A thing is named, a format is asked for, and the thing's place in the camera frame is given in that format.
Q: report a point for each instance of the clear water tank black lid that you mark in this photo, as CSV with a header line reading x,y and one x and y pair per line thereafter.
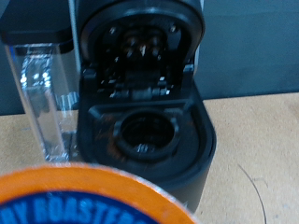
x,y
43,102

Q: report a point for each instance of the orange blue coffee pod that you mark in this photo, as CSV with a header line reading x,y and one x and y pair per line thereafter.
x,y
93,186

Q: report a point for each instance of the black keurig coffee machine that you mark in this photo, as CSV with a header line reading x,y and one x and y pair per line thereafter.
x,y
193,149

